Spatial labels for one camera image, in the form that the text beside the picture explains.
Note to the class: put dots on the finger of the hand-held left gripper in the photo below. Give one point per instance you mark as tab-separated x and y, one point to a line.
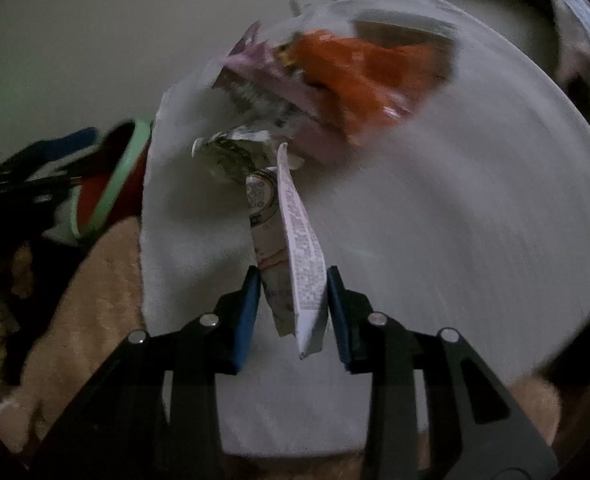
40	182
67	145

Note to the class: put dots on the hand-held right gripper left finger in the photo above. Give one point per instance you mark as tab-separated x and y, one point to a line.
247	320

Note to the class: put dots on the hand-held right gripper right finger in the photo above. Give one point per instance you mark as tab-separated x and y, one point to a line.
340	320

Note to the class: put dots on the green bin with red inside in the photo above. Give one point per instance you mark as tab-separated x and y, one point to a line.
120	170

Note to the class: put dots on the white printed snack wrapper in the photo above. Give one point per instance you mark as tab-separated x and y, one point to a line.
300	260

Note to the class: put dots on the beige plush blanket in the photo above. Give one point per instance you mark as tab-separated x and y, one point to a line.
100	285

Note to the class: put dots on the white table cloth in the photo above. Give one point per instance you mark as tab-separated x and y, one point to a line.
450	210

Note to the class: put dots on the pink snack wrapper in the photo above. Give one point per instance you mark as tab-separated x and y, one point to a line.
265	72

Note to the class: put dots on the orange snack wrapper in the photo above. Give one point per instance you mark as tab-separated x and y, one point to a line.
345	75

